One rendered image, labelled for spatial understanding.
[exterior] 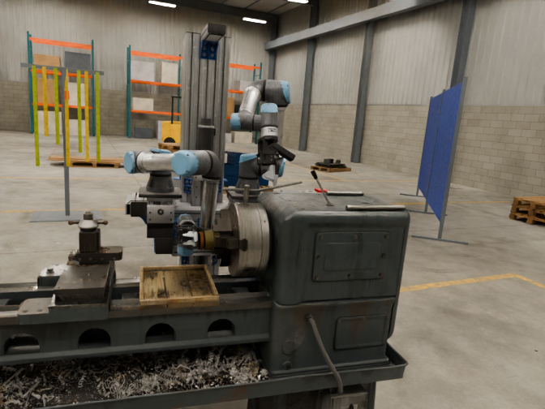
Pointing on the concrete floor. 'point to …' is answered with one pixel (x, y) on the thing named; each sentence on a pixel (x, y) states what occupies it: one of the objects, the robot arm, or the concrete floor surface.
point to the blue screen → (439, 153)
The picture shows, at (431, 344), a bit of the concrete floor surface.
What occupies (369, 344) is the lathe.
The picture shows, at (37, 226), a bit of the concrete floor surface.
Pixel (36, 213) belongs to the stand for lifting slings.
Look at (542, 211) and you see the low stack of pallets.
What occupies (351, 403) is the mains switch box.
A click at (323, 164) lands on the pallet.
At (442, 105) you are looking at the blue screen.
